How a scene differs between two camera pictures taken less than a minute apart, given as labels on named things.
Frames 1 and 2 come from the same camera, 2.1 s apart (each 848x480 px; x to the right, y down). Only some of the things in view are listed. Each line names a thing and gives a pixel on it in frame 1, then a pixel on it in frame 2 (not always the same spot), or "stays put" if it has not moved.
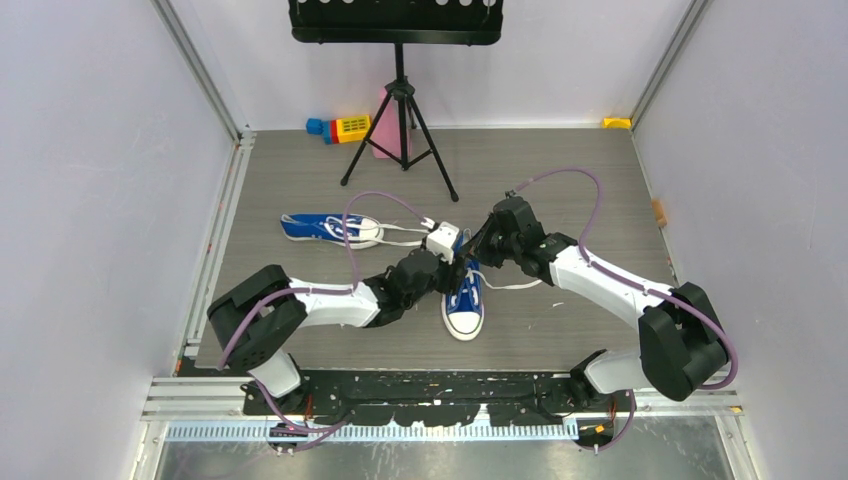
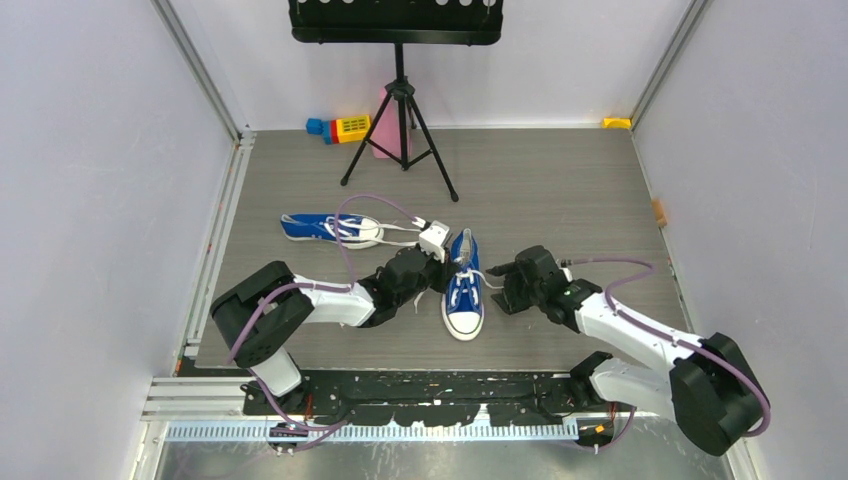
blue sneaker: x=362 y=232 stays put
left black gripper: x=452 y=273 stays put
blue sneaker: x=462 y=306 stays put
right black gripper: x=477 y=247 → x=509 y=301
